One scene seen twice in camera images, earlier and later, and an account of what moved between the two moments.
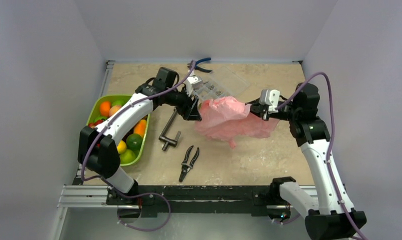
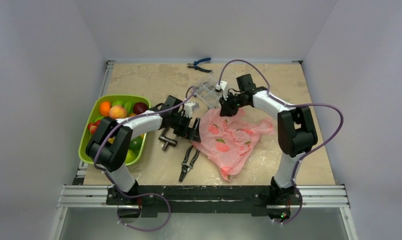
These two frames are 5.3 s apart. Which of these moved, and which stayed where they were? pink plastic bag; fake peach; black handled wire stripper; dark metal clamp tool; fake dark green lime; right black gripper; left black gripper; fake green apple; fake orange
Moved: pink plastic bag; left black gripper; right black gripper
Stayed: dark metal clamp tool; fake dark green lime; black handled wire stripper; fake peach; fake orange; fake green apple
